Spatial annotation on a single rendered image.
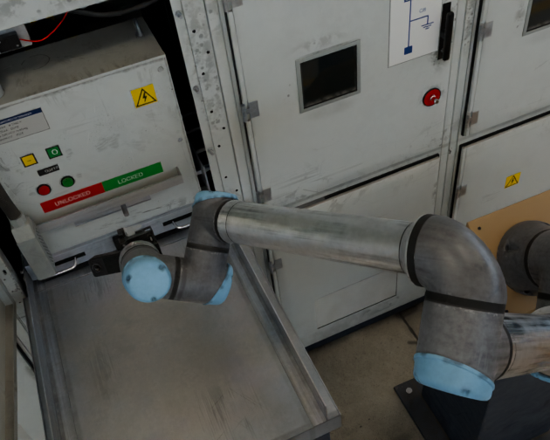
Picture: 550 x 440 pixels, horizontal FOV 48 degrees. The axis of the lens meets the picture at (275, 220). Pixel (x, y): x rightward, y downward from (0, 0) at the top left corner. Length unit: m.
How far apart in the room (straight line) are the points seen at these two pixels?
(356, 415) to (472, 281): 1.51
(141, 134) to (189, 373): 0.60
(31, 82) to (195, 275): 0.61
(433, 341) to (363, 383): 1.51
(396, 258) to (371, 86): 0.82
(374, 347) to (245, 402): 1.13
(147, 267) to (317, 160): 0.72
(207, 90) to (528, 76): 1.03
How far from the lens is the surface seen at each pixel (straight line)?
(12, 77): 1.60
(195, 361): 1.54
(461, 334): 0.92
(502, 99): 2.07
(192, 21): 1.44
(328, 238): 1.05
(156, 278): 1.24
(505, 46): 1.95
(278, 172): 1.74
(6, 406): 1.66
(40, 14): 1.37
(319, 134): 1.72
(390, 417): 2.37
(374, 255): 1.01
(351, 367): 2.47
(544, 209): 1.72
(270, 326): 1.56
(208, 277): 1.27
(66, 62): 1.59
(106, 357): 1.62
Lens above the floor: 2.13
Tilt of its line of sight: 46 degrees down
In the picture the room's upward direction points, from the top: 9 degrees counter-clockwise
